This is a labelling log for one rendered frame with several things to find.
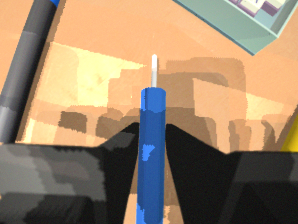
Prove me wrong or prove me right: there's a white keyboard with letter keys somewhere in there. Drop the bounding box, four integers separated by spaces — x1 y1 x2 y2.
172 0 298 57

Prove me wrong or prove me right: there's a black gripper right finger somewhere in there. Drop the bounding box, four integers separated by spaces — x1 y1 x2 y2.
165 124 298 224

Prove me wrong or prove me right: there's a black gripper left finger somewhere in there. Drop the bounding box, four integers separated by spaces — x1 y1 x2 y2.
0 122 139 224

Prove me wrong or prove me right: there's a blue stylus with grey tip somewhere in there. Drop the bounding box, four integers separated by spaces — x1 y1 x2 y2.
135 54 166 224

